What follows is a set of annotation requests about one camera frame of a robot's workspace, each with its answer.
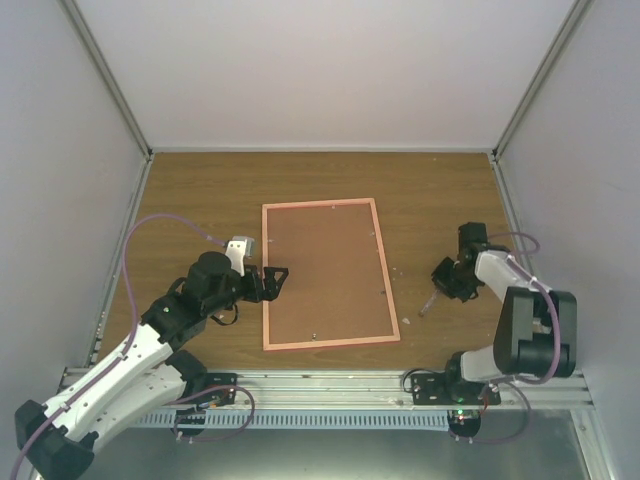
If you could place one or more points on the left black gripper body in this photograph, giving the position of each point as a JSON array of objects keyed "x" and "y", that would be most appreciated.
[{"x": 251, "y": 293}]

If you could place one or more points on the vertical aluminium post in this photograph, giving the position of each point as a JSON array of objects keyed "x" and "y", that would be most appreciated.
[
  {"x": 86, "y": 37},
  {"x": 575, "y": 15}
]

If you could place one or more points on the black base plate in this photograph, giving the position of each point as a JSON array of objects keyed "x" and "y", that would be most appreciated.
[
  {"x": 221, "y": 397},
  {"x": 435, "y": 389}
]

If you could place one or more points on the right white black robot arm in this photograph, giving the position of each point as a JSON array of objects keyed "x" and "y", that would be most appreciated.
[{"x": 536, "y": 334}]

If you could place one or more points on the pink picture frame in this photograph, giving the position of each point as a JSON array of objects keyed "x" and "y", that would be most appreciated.
[{"x": 338, "y": 292}]

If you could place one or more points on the left vertical aluminium post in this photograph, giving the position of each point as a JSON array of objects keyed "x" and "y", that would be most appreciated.
[{"x": 86, "y": 37}]

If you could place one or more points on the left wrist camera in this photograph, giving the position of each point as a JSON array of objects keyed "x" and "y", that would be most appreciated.
[{"x": 237, "y": 250}]

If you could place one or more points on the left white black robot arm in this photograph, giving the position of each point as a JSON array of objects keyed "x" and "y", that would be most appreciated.
[{"x": 151, "y": 368}]

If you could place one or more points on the aluminium mounting rail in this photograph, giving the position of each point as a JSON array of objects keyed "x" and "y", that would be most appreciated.
[{"x": 322, "y": 389}]

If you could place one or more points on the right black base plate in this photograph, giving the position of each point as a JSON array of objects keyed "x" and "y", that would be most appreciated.
[{"x": 435, "y": 389}]

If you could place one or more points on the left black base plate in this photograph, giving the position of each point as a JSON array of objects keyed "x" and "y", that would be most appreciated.
[{"x": 221, "y": 397}]

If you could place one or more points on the long clear glass shard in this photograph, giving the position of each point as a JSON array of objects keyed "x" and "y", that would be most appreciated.
[{"x": 428, "y": 304}]

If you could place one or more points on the right vertical aluminium post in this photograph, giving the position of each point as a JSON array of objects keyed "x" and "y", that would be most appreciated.
[{"x": 575, "y": 15}]

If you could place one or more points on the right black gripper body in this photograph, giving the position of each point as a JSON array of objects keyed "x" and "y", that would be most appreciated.
[{"x": 453, "y": 281}]

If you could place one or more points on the grey slotted cable duct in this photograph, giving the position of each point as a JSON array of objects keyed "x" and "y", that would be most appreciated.
[{"x": 321, "y": 419}]

